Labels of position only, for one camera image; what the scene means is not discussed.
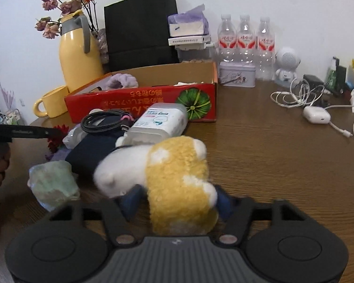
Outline red artificial flower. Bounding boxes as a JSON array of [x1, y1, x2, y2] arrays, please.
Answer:
[[48, 125, 69, 153]]

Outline white charging cable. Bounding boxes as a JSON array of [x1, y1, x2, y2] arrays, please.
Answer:
[[270, 77, 354, 153]]

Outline dried pink flowers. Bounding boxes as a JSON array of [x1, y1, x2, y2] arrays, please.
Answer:
[[35, 0, 99, 39]]

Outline white plastic bottle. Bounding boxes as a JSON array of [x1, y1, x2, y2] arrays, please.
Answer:
[[116, 103, 188, 148]]

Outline water bottle left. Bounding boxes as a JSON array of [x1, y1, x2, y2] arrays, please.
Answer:
[[217, 14, 237, 63]]

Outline black power adapter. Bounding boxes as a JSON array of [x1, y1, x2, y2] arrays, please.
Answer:
[[303, 74, 324, 92]]

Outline black braided cable coil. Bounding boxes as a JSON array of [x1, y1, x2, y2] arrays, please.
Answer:
[[80, 108, 135, 133]]

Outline water bottle middle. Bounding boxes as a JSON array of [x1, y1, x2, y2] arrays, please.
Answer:
[[237, 15, 256, 64]]

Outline lavender tin box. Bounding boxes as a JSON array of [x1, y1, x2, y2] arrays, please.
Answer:
[[219, 61, 256, 88]]

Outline clear plastic container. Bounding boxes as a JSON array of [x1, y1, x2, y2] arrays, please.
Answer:
[[175, 45, 211, 63]]

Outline yellow thermos jug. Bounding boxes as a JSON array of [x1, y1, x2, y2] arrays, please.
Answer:
[[59, 10, 104, 93]]

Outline red cardboard box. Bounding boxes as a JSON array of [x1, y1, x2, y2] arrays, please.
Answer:
[[65, 62, 218, 123]]

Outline purple tissue pack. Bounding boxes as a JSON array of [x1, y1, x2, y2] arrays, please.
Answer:
[[167, 4, 209, 38]]

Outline white earbuds case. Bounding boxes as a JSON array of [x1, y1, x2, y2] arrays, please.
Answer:
[[303, 106, 331, 125]]

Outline navy blue pouch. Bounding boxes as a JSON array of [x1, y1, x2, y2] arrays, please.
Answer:
[[66, 125, 124, 186]]

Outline yellow mug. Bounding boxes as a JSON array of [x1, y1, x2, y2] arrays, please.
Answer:
[[33, 86, 69, 118]]

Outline yellow white plush toy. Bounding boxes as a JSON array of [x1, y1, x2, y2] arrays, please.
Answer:
[[93, 135, 219, 236]]

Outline white flat box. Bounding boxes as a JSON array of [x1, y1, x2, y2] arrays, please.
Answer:
[[168, 34, 211, 46]]

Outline water bottle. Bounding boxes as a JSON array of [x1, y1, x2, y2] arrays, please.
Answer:
[[256, 17, 275, 80], [237, 15, 256, 64], [217, 14, 237, 63]]

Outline water bottle right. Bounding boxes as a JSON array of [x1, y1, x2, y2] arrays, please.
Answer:
[[256, 17, 275, 80]]

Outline purple fluffy scrunchie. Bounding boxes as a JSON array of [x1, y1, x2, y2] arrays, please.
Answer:
[[105, 74, 139, 90]]

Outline black paper bag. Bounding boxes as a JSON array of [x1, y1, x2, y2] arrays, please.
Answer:
[[104, 0, 179, 72]]

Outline green white packet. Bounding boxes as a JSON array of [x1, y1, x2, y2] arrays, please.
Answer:
[[27, 160, 80, 212]]

